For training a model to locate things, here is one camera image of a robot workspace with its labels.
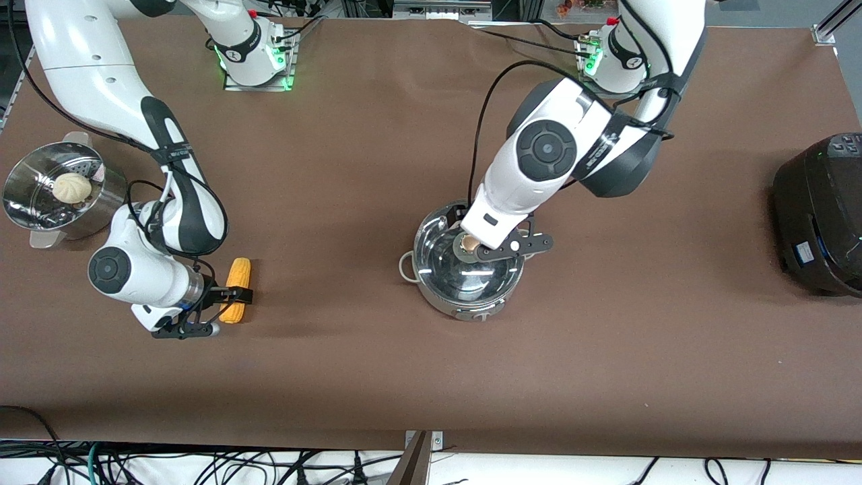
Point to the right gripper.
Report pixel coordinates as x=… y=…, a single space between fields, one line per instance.
x=214 y=294

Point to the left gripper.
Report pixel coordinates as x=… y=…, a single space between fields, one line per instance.
x=453 y=214

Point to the yellow corn cob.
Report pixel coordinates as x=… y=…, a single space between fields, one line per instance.
x=237 y=273

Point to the glass pot lid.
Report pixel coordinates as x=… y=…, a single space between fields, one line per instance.
x=438 y=266

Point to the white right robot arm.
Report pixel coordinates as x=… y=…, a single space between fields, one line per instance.
x=87 y=67

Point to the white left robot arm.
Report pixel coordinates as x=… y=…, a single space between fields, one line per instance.
x=545 y=148

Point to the steel steamer pot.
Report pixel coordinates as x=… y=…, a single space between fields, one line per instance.
x=108 y=202

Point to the brown table cover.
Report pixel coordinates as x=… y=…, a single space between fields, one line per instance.
x=337 y=168

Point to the white steamed bun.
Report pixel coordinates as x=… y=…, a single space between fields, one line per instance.
x=71 y=190

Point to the grey device panel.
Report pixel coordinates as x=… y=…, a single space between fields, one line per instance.
x=441 y=9

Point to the small orange object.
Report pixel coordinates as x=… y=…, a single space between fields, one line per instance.
x=564 y=7

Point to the black rice cooker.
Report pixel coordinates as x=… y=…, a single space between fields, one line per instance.
x=821 y=202

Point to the small metal table bracket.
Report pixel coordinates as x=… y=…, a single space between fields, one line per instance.
x=438 y=441

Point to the dark camera pole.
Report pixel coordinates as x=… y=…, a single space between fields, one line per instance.
x=412 y=468

